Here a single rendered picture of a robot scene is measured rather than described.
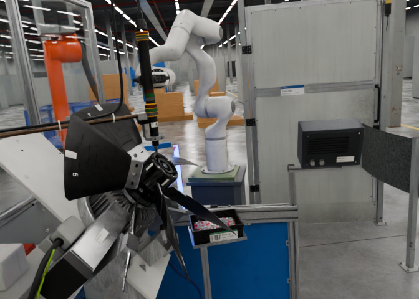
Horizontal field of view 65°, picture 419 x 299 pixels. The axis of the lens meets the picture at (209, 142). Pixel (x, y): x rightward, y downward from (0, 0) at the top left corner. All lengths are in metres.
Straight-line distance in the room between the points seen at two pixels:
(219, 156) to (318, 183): 1.54
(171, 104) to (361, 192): 7.92
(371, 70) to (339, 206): 1.24
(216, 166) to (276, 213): 0.44
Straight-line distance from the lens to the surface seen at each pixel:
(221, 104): 1.77
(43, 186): 1.14
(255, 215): 1.63
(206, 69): 1.75
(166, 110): 10.44
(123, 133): 1.19
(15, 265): 1.38
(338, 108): 3.07
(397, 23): 7.73
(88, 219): 1.12
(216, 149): 1.82
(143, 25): 1.16
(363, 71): 3.10
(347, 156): 1.58
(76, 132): 0.92
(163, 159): 1.12
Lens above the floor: 1.53
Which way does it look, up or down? 13 degrees down
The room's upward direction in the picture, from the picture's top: 5 degrees counter-clockwise
